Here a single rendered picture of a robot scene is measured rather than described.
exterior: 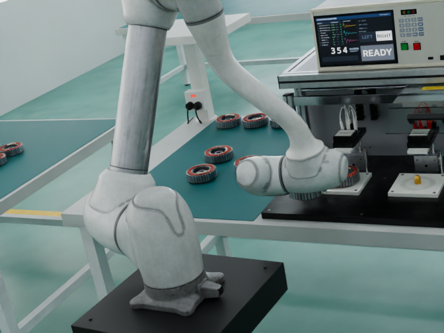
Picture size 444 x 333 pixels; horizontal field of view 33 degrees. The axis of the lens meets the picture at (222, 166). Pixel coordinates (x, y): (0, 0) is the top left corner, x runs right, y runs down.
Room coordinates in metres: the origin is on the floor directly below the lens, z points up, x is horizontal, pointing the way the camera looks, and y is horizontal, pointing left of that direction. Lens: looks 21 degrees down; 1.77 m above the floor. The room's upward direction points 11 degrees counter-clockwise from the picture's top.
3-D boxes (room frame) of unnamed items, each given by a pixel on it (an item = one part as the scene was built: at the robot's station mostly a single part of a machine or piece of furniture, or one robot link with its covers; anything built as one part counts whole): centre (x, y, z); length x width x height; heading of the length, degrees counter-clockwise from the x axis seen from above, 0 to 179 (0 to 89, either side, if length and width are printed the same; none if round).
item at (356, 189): (2.25, -0.38, 0.78); 0.15 x 0.15 x 0.01; 60
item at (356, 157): (2.37, -0.45, 0.80); 0.08 x 0.05 x 0.06; 60
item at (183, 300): (1.65, 0.15, 0.85); 0.22 x 0.18 x 0.06; 57
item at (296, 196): (2.15, -0.24, 0.83); 0.11 x 0.11 x 0.04
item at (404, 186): (2.12, -0.58, 0.78); 0.15 x 0.15 x 0.01; 60
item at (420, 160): (2.25, -0.66, 0.80); 0.08 x 0.05 x 0.06; 60
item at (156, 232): (1.67, 0.18, 0.99); 0.18 x 0.16 x 0.22; 36
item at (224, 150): (2.75, 0.00, 0.77); 0.11 x 0.11 x 0.04
